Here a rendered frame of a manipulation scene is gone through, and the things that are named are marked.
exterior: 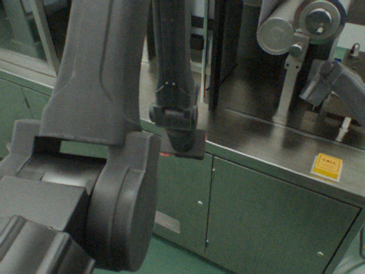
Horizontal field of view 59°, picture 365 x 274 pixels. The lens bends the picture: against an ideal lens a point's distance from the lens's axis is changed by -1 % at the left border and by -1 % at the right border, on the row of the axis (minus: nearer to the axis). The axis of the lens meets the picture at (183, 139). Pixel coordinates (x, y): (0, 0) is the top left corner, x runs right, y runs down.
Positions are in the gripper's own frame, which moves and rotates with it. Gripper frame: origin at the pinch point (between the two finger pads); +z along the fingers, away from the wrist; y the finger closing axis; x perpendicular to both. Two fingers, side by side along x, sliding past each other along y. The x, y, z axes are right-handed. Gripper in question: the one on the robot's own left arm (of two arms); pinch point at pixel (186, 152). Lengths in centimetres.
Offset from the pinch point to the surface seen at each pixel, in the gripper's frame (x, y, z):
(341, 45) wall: -208, -120, 230
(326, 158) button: -9.1, -40.7, 19.2
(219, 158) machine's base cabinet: -8.7, -8.3, 31.6
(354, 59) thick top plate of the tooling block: -56, -55, 33
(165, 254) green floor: 28, 16, 105
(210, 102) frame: -28.3, -2.4, 28.7
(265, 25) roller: -49, -18, 10
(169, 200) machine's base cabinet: 4, 12, 67
